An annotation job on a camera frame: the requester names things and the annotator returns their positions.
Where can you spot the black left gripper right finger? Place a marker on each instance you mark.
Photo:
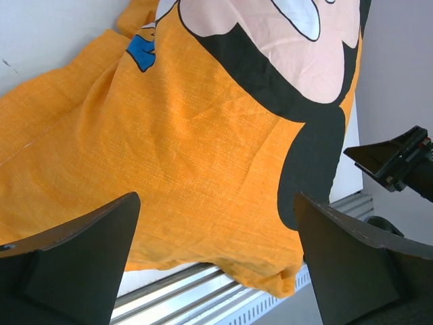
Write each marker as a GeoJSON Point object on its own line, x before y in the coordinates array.
{"type": "Point", "coordinates": [360, 273]}

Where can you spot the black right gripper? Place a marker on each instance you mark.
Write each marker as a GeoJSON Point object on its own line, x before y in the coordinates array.
{"type": "Point", "coordinates": [404, 161]}

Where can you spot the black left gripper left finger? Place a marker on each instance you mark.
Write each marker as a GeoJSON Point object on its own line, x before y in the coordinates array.
{"type": "Point", "coordinates": [71, 273]}

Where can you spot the orange cartoon print pillowcase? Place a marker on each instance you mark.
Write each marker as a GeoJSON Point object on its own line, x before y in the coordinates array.
{"type": "Point", "coordinates": [216, 113]}

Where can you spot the white slotted cable duct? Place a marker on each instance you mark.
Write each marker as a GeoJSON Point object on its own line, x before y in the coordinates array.
{"type": "Point", "coordinates": [250, 309]}

